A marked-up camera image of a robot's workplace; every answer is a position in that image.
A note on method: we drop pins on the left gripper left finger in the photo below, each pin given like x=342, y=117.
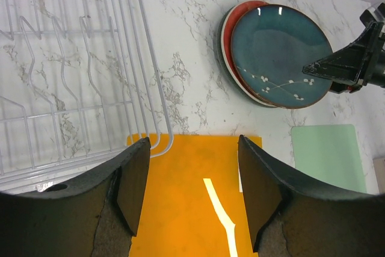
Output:
x=96, y=213

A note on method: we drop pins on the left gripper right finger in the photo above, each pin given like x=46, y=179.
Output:
x=290, y=213

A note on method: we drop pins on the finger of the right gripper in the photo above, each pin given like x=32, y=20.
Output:
x=350, y=68

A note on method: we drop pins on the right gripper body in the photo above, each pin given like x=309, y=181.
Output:
x=376, y=49

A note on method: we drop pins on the dark teal branch plate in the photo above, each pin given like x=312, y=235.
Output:
x=270, y=45

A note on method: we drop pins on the red floral plate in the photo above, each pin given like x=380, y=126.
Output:
x=226, y=35

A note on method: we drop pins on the grey-blue plate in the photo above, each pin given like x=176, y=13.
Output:
x=221, y=62

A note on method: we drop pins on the white label sticker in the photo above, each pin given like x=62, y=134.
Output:
x=240, y=178

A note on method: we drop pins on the mint green cutting mat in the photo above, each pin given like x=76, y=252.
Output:
x=329, y=153

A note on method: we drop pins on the orange cutting mat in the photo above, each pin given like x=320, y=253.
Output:
x=193, y=204

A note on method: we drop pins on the white wire dish rack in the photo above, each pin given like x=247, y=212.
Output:
x=79, y=84

